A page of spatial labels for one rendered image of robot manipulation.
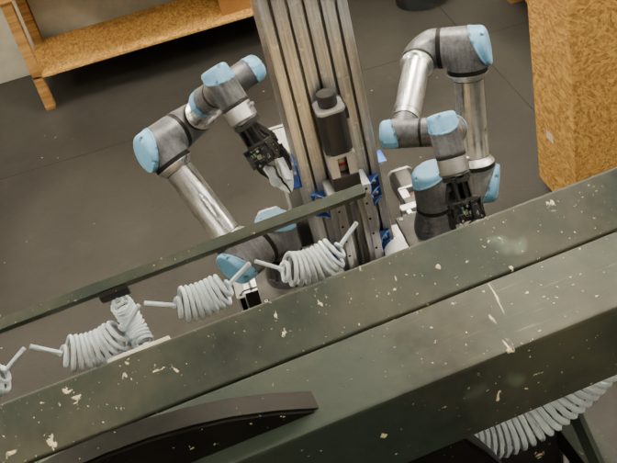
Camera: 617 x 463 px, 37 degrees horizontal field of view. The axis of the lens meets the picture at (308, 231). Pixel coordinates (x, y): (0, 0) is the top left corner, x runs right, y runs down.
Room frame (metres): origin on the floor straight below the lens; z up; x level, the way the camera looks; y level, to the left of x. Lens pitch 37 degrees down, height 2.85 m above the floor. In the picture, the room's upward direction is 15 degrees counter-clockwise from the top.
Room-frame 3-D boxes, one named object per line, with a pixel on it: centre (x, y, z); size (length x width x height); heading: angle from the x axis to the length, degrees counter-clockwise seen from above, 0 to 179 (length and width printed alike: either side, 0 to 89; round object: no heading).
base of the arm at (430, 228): (2.29, -0.40, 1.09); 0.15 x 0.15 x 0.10
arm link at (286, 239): (2.25, 0.10, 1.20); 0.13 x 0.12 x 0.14; 127
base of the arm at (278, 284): (2.26, 0.09, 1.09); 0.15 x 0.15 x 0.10
